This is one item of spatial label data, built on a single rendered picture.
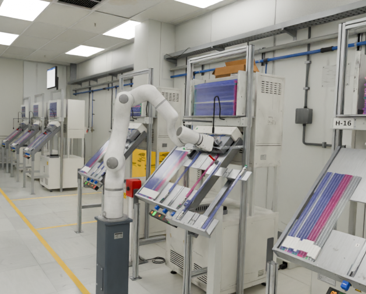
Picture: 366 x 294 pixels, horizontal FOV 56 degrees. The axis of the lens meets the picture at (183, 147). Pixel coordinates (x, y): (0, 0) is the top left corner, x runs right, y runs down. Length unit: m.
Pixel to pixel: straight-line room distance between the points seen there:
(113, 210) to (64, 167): 4.69
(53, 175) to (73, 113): 1.20
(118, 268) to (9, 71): 9.01
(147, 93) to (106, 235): 0.90
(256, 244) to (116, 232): 1.16
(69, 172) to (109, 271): 4.73
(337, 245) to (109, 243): 1.29
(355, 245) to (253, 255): 1.34
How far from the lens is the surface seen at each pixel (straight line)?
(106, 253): 2.27
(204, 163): 2.62
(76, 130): 6.88
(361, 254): 1.66
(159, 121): 3.84
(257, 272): 2.99
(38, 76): 10.98
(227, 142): 2.55
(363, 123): 2.03
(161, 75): 5.90
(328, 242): 1.73
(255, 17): 4.77
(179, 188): 2.58
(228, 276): 2.77
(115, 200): 2.22
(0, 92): 10.76
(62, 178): 6.84
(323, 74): 3.97
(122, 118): 2.17
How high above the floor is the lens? 1.30
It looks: 3 degrees down
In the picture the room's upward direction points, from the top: 2 degrees clockwise
